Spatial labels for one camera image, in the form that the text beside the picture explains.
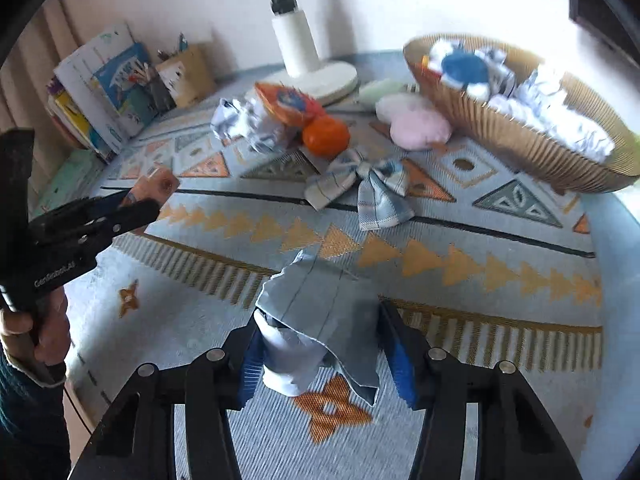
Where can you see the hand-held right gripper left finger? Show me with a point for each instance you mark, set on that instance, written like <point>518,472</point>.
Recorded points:
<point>250,365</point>

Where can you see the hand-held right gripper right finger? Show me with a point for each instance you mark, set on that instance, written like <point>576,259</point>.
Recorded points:
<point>400,360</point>

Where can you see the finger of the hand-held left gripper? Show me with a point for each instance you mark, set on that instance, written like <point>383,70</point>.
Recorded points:
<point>75,210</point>
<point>125,220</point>

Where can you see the orange paper carton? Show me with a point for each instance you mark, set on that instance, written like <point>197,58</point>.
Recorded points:
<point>162,187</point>

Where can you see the wicker basket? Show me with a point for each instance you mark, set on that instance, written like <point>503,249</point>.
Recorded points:
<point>525,150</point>

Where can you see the white and blue plush toy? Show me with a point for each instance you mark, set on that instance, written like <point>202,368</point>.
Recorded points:
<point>465,70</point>

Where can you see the person's left forearm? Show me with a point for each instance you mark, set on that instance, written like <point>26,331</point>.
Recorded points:
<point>25,420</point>

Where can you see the person's left hand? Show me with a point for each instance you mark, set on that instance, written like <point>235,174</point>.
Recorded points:
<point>50,330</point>

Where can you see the stack of green flat books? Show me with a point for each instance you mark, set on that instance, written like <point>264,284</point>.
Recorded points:
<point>75,180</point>

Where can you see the blue patterned woven mat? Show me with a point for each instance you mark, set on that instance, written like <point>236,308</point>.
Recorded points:
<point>450,310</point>

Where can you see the row of upright books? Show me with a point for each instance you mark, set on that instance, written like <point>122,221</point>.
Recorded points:
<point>75,105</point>

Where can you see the beige curtain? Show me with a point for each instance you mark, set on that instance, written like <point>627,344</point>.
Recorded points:
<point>35,70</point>

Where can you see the black mesh pen holder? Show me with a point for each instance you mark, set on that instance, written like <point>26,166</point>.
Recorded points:
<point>160,92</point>

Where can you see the blue cover workbook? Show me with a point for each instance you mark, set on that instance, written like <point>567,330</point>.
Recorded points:
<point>122,80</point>

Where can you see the crumpled lined paper ball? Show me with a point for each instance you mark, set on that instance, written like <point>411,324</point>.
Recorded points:
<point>230,120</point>

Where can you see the tan cylindrical pen holder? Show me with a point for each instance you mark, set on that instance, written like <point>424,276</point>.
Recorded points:
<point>187,77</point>

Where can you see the plaid fabric bow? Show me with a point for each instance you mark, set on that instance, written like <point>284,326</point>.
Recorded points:
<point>370,195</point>

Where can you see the orange snack packet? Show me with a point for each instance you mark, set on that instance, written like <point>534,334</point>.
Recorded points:
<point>290,102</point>

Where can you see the tangerine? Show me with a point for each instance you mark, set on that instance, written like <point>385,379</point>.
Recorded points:
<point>325,137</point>

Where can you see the pink plush pad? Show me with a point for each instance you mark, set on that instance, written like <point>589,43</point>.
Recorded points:
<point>420,130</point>

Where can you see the white desk lamp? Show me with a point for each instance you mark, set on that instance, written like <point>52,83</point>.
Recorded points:
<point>295,35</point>

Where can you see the white plush pad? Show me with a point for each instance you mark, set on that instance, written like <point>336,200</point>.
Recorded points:
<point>400,105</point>

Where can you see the green plush pad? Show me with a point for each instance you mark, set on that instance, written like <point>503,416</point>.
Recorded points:
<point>380,92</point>

